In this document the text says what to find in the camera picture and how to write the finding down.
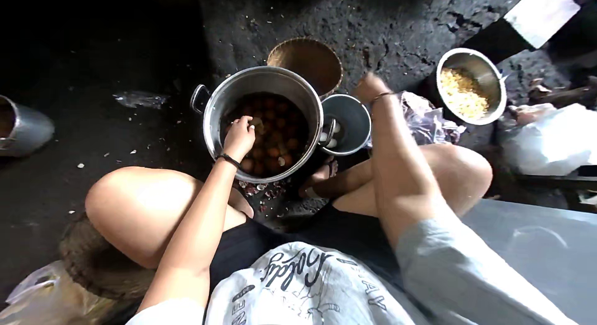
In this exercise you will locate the grey-blue bucket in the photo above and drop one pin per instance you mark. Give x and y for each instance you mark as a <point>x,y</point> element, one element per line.
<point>357,129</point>

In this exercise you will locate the person's right hand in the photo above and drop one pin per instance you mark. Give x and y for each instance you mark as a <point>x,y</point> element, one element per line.
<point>374,88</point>

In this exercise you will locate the clear plastic wrapper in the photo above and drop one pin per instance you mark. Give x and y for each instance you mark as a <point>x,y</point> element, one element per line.
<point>140,99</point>

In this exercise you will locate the person's left forearm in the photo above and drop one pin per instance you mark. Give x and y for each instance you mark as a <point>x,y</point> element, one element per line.
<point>198,234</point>

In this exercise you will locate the round brown woven basket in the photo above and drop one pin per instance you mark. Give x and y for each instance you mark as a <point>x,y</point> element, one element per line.
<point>305,54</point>

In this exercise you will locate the white peeled egg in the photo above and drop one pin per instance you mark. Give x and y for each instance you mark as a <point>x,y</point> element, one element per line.
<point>332,143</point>
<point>322,137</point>

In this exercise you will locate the person's body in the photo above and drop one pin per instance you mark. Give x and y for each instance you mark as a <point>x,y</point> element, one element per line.
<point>298,287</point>

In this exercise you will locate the heap of yellow food pieces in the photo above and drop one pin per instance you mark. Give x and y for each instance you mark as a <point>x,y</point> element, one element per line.
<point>461,94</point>

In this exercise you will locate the purple clear plastic bag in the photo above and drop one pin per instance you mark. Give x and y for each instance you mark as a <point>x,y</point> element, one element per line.
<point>427,122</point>

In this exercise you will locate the person's legs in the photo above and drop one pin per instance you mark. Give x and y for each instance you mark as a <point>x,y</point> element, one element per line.
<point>144,208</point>

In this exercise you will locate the grey flat table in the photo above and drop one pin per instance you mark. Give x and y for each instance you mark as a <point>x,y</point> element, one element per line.
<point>531,250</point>

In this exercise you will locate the person's left fingers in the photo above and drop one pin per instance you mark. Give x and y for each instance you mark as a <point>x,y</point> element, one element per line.
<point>242,121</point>

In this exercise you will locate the dark wooden bench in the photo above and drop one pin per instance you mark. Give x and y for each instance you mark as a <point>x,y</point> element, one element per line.
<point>559,182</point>

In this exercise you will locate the silver pot with rim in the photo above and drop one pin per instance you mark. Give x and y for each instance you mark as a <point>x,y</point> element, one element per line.
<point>497,94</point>

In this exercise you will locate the large silver metal pot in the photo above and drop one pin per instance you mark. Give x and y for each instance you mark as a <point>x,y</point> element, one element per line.
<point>215,129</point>

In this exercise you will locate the pile of brown eggs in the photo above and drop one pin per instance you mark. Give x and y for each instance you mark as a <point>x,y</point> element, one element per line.
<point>273,152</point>

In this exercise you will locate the person's right forearm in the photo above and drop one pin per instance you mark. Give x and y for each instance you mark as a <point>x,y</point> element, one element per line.
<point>401,166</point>

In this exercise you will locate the white plastic bag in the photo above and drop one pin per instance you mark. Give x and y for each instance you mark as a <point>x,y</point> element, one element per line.
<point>550,140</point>

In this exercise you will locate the white square board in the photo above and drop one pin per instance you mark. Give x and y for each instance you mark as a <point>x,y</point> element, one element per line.
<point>541,17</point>

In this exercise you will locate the scattered eggshell and onion peels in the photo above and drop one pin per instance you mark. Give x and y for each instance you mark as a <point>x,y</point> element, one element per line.
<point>262,190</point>

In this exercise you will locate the person's left hand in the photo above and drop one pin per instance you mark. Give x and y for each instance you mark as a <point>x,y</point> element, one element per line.
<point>239,139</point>

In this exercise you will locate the person's right fingers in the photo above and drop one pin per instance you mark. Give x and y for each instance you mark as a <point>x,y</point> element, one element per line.
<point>362,90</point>

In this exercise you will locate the yellowish clear plastic bag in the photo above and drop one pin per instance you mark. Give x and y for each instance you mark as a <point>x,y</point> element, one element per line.
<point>51,297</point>

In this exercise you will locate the dented grey metal container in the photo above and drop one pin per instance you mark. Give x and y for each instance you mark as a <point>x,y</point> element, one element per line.
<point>30,129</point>

